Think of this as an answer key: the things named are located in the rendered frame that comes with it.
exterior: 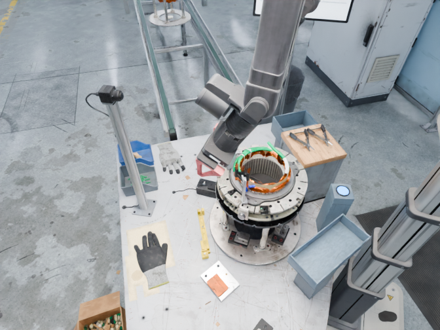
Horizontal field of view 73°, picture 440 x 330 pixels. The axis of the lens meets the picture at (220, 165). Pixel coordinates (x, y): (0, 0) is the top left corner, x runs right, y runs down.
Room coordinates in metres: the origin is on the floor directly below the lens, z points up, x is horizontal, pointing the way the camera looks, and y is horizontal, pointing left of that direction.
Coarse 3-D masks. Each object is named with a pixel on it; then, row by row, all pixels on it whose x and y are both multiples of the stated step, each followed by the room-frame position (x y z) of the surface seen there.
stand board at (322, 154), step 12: (288, 132) 0.96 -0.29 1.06; (288, 144) 0.90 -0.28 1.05; (300, 144) 0.89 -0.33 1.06; (312, 144) 0.89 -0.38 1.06; (324, 144) 0.89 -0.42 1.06; (336, 144) 0.89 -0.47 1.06; (300, 156) 0.82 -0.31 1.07; (312, 156) 0.82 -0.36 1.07; (324, 156) 0.82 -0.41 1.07; (336, 156) 0.82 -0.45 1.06
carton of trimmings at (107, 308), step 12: (96, 300) 0.59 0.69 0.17; (108, 300) 0.58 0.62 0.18; (84, 312) 0.51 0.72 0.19; (96, 312) 0.51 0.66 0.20; (108, 312) 0.52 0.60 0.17; (120, 312) 0.51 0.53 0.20; (84, 324) 0.47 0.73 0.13; (96, 324) 0.48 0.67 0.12; (108, 324) 0.48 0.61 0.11; (120, 324) 0.47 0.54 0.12
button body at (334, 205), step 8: (336, 184) 0.71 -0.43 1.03; (344, 184) 0.71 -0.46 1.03; (328, 192) 0.70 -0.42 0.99; (336, 192) 0.67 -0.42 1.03; (352, 192) 0.67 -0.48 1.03; (328, 200) 0.68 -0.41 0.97; (336, 200) 0.64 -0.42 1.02; (344, 200) 0.64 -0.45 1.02; (352, 200) 0.64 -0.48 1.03; (328, 208) 0.65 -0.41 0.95; (336, 208) 0.64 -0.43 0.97; (344, 208) 0.64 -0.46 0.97; (320, 216) 0.69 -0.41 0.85; (328, 216) 0.64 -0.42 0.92; (336, 216) 0.64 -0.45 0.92; (320, 224) 0.66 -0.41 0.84; (328, 224) 0.64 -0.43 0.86
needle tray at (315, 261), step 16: (336, 224) 0.54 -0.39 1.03; (352, 224) 0.52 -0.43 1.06; (320, 240) 0.48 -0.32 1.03; (336, 240) 0.48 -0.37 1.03; (352, 240) 0.48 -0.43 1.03; (368, 240) 0.47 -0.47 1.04; (304, 256) 0.43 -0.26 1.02; (320, 256) 0.43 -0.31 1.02; (336, 256) 0.43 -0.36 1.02; (304, 272) 0.36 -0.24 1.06; (320, 272) 0.37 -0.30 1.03; (304, 288) 0.41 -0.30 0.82; (320, 288) 0.41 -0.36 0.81
